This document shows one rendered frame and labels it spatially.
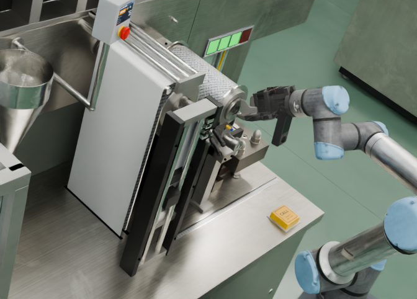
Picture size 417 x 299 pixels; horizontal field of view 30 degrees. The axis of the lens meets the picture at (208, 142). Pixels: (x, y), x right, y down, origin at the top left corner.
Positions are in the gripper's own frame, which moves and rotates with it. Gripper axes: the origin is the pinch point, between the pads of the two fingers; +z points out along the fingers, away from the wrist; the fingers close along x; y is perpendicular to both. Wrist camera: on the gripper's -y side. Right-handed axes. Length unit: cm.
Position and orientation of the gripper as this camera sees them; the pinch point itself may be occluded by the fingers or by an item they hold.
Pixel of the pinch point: (242, 116)
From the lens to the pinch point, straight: 228.4
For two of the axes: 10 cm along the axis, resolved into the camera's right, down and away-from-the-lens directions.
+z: -7.2, 0.5, 6.9
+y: -2.5, -9.5, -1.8
